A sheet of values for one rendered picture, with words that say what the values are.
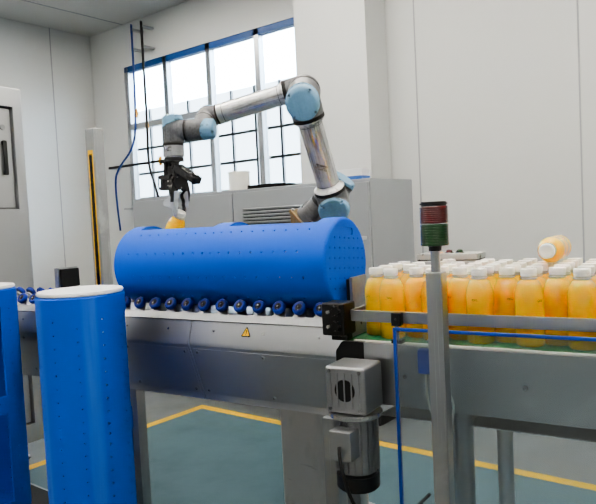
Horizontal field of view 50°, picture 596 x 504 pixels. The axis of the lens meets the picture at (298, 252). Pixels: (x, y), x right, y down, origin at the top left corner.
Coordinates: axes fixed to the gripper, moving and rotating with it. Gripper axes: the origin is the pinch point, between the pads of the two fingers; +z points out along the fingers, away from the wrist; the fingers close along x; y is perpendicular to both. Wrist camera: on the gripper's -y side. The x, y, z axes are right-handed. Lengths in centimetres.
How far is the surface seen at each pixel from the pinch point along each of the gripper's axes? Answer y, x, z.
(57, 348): 12, 46, 42
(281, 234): -50, 11, 9
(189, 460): 68, -74, 127
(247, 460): 40, -87, 126
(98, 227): 78, -30, 3
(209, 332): -21.0, 12.4, 40.4
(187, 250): -13.8, 13.1, 13.1
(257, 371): -39, 11, 52
